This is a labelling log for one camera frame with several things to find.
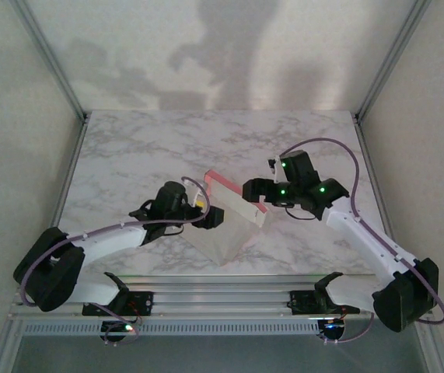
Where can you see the aluminium side rail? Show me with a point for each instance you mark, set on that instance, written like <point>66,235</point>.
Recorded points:
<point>63,194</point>
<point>379,194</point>

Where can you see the aluminium mounting rails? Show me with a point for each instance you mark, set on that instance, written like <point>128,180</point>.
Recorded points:
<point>221,295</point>

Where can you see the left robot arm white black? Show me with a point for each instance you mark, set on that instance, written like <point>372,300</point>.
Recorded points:
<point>105,242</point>

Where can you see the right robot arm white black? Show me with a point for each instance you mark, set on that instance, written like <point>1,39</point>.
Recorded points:
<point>361,237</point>

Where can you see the aluminium frame post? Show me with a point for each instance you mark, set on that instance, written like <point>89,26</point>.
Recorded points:
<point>49,58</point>
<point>392,58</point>

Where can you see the controller board with blue light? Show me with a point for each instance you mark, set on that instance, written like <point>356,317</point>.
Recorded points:
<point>334,328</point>

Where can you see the controller board with green light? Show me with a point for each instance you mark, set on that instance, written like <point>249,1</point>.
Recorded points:
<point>116,328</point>

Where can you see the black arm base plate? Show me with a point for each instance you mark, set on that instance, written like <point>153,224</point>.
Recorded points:
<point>144,301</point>
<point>303,301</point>

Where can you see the pink and grey paper box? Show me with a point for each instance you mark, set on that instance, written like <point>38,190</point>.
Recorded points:
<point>225,241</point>

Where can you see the aluminium frame leg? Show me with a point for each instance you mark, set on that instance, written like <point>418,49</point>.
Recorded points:
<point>435,357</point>
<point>5,349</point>

